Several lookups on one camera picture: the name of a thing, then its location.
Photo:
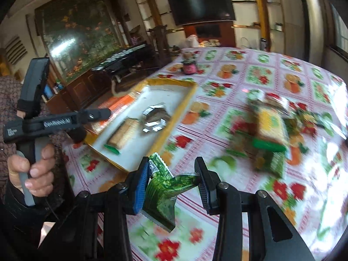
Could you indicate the large framed flower painting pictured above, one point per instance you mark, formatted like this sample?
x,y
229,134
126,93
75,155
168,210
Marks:
x,y
78,32

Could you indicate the green pea snack packet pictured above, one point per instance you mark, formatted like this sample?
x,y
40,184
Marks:
x,y
160,198

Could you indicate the black flat television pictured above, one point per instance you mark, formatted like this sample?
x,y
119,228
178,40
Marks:
x,y
201,4

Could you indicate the dark wooden chair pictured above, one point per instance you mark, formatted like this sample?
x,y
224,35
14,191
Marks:
x,y
161,43

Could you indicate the metal thermos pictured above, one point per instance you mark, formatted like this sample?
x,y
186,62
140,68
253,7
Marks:
x,y
263,44

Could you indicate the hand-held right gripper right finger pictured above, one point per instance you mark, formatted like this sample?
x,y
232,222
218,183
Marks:
x,y
204,189

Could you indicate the floral plastic tablecloth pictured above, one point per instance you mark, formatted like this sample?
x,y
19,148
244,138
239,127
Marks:
x,y
231,87

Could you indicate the pile of snack packets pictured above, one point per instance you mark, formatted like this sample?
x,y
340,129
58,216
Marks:
x,y
272,125

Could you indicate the yellow cardboard tray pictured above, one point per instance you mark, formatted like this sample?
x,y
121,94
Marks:
x,y
174,98

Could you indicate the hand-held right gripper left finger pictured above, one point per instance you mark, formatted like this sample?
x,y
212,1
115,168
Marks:
x,y
140,190

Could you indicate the white plastic bag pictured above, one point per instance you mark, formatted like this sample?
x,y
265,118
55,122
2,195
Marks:
x,y
192,41

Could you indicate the wooden cabinet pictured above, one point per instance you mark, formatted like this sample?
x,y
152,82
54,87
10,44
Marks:
x,y
87,87

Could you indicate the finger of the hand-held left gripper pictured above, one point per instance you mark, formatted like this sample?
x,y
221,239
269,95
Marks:
x,y
77,135
92,115

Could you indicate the small tan-lidded jar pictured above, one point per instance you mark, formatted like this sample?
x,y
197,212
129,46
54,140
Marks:
x,y
189,56

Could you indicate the wall air vent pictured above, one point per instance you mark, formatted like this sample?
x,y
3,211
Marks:
x,y
15,50

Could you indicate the window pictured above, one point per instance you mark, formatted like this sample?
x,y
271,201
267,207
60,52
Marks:
x,y
339,32

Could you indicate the silver foil snack packet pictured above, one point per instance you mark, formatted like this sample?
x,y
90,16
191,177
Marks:
x,y
155,115

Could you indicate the person's left forearm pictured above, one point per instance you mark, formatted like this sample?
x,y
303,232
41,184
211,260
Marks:
x,y
16,217

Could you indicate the pink jar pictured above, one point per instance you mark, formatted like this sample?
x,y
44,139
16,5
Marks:
x,y
190,68

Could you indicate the cracker packet with green end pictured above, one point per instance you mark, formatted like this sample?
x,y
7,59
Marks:
x,y
122,134

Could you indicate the person's left hand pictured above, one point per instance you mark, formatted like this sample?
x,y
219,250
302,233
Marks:
x,y
40,168

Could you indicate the black glossy table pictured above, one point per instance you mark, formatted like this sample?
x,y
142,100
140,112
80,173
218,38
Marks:
x,y
127,57

